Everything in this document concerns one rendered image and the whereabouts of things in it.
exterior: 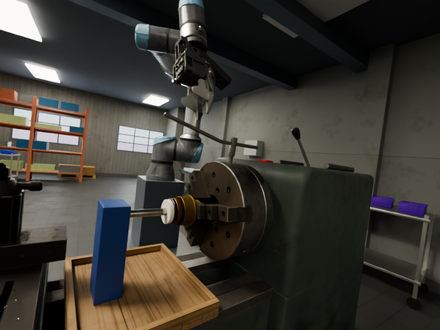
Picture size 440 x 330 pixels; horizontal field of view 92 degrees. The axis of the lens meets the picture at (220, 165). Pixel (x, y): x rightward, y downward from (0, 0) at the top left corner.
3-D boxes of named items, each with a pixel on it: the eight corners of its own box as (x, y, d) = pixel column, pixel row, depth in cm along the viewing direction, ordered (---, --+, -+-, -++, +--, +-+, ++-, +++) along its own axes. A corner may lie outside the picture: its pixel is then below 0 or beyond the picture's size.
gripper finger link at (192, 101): (177, 119, 57) (179, 86, 58) (196, 123, 60) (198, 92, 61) (183, 116, 54) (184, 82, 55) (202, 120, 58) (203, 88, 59)
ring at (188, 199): (191, 192, 70) (164, 192, 64) (206, 198, 62) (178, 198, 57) (188, 219, 70) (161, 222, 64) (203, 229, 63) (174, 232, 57)
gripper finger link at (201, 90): (190, 109, 51) (186, 80, 55) (211, 114, 55) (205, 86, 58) (197, 101, 49) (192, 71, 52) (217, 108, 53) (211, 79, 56)
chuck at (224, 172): (201, 229, 89) (214, 156, 85) (254, 275, 64) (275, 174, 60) (181, 232, 83) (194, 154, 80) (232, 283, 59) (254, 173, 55)
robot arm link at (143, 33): (164, 56, 113) (133, 10, 65) (185, 59, 114) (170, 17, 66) (163, 79, 115) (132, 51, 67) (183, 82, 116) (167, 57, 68)
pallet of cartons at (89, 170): (94, 175, 815) (95, 165, 813) (95, 179, 747) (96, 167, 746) (57, 174, 753) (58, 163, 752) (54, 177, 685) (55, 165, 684)
